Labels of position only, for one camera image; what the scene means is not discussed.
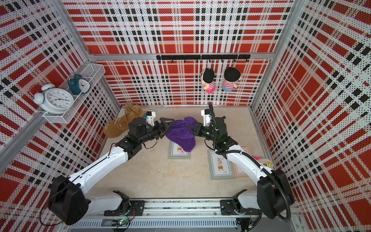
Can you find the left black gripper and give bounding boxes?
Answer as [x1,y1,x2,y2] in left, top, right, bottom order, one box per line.
[139,117,175,144]

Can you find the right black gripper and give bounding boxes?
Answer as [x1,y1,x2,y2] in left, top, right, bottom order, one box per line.
[188,122,219,143]

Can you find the purple microfiber cloth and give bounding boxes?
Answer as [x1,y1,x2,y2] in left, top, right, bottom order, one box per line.
[166,117,197,152]

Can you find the green frame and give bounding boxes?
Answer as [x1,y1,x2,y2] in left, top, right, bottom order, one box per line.
[207,150,235,180]
[168,142,190,160]

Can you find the pink picture frame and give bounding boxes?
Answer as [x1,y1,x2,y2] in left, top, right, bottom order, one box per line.
[232,146,250,177]

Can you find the pink object behind right arm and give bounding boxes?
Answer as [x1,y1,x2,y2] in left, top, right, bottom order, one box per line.
[254,156,276,170]

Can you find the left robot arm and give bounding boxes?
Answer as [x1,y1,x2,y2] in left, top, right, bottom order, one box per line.
[47,118,174,225]

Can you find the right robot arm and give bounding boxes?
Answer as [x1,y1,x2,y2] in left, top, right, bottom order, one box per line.
[187,117,295,222]

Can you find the white box wooden lid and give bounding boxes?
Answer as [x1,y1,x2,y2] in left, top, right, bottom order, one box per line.
[129,111,156,135]

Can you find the brown plush toy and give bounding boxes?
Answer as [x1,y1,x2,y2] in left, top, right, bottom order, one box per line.
[104,103,145,138]

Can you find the doll pink striped shirt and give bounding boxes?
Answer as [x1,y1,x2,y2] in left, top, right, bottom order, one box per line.
[201,68,215,94]

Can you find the doll blue pants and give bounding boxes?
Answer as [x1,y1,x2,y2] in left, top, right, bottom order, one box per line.
[222,67,241,92]

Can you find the teal alarm clock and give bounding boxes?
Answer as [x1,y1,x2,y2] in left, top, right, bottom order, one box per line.
[68,74,91,95]

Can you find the green circuit board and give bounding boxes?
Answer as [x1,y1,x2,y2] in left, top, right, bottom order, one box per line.
[112,219,130,227]

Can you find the white alarm clock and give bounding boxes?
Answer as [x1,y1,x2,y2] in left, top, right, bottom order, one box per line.
[33,83,74,115]

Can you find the aluminium front rail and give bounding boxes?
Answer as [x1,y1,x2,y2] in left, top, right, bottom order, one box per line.
[62,198,302,218]

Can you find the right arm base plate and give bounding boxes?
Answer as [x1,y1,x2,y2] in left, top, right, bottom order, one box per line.
[220,199,260,216]

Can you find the black hook rail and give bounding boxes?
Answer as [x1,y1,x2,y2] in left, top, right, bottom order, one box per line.
[156,54,251,62]

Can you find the white wire shelf basket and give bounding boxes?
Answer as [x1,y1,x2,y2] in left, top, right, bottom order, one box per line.
[43,63,105,124]

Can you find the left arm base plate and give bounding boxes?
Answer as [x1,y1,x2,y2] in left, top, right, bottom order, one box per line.
[104,200,146,217]

